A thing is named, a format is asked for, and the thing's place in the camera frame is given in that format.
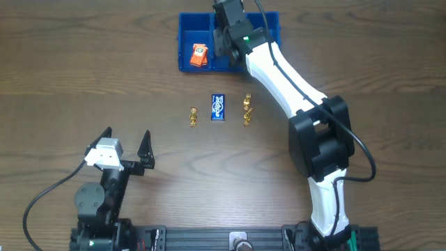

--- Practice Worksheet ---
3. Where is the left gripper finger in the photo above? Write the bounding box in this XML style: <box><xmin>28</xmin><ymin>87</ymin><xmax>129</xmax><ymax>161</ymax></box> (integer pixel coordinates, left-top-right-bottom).
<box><xmin>85</xmin><ymin>126</ymin><xmax>113</xmax><ymax>151</ymax></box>
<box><xmin>136</xmin><ymin>130</ymin><xmax>156</xmax><ymax>170</ymax></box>

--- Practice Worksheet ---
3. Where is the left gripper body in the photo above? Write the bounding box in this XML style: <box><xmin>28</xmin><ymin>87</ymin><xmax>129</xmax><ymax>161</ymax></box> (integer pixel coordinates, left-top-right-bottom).
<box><xmin>117</xmin><ymin>160</ymin><xmax>146</xmax><ymax>176</ymax></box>

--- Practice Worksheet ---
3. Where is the orange candy box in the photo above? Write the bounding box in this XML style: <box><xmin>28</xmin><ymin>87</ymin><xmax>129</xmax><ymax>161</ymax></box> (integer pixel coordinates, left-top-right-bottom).
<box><xmin>192</xmin><ymin>43</ymin><xmax>210</xmax><ymax>61</ymax></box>
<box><xmin>189</xmin><ymin>52</ymin><xmax>209</xmax><ymax>68</ymax></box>

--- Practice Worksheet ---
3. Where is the blue candy pack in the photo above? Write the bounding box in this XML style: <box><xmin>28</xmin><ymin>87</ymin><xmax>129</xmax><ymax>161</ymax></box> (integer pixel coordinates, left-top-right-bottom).
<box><xmin>210</xmin><ymin>93</ymin><xmax>226</xmax><ymax>122</ymax></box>

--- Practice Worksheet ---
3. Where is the blue tray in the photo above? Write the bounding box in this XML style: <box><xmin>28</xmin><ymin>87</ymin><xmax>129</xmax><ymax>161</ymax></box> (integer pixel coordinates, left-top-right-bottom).
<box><xmin>178</xmin><ymin>11</ymin><xmax>282</xmax><ymax>73</ymax></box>

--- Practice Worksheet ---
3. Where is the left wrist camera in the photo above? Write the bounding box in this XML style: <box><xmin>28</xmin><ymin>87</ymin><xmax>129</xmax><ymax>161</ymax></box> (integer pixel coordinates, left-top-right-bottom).
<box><xmin>84</xmin><ymin>137</ymin><xmax>125</xmax><ymax>172</ymax></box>

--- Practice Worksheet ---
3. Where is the black cable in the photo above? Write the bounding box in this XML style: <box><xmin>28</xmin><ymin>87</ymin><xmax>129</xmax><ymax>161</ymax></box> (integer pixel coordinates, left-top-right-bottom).
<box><xmin>22</xmin><ymin>159</ymin><xmax>88</xmax><ymax>251</ymax></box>
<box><xmin>254</xmin><ymin>0</ymin><xmax>378</xmax><ymax>184</ymax></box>

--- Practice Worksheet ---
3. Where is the mounting rail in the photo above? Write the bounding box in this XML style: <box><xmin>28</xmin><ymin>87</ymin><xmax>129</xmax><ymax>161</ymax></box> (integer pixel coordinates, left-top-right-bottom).
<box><xmin>69</xmin><ymin>225</ymin><xmax>380</xmax><ymax>251</ymax></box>

